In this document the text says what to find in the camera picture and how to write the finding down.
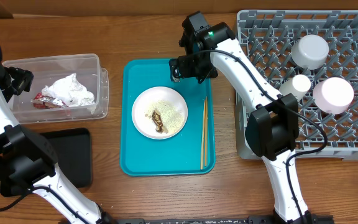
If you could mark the red foil snack wrapper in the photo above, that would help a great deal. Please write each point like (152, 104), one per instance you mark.
(47, 102)

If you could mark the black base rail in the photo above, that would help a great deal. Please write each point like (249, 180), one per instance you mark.
(265, 219)

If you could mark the brown food scrap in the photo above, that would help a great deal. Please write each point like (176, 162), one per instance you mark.
(159, 126)

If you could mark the white napkin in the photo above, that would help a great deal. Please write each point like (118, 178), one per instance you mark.
(70, 91)

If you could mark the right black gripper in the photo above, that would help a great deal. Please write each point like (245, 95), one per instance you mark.
(182, 62)

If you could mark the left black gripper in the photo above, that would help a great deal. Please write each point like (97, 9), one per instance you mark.
(22, 79)

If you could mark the clear plastic waste bin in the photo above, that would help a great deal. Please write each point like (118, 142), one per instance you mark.
(46, 71)

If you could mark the white paper cup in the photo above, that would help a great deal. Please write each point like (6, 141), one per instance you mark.
(298, 86)

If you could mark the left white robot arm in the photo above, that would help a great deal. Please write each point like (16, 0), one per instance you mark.
(57, 189)

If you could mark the grey dishwasher rack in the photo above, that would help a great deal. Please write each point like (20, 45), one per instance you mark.
(267, 36)

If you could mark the right wooden chopstick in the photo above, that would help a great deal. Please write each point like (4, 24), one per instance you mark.
(205, 131)

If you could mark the large white dinner plate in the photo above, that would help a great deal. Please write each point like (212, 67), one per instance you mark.
(170, 104)

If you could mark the grey shallow bowl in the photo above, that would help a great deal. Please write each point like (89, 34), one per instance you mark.
(311, 52)

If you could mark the teal plastic serving tray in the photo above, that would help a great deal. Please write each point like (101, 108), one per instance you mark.
(179, 154)

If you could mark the left wooden chopstick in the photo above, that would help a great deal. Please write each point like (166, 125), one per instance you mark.
(202, 139)

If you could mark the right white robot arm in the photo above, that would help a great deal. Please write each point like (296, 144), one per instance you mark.
(272, 126)

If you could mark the black plastic tray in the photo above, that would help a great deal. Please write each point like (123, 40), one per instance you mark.
(26, 157)

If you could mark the wooden chopstick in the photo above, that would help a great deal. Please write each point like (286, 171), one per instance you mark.
(205, 131)
(202, 139)

